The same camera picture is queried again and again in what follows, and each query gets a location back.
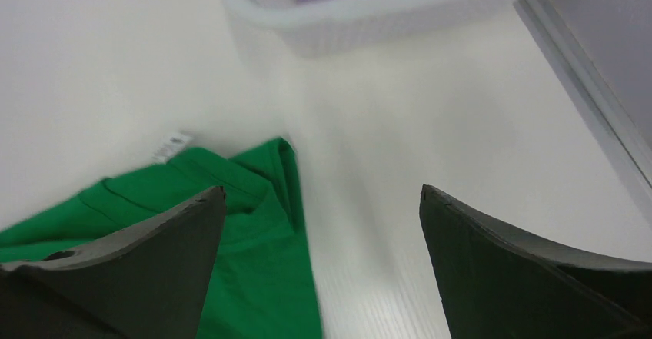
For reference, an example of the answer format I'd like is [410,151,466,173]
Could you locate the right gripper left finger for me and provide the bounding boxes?
[1,187,226,338]

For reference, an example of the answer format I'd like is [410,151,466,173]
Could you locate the white plastic basket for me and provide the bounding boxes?
[222,0,517,57]

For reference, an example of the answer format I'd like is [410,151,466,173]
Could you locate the right aluminium frame post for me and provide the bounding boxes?
[514,0,651,224]

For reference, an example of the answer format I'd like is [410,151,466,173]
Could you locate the green t shirt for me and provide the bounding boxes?
[1,138,323,338]

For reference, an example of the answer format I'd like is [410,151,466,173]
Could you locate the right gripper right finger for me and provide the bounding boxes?
[419,185,651,338]

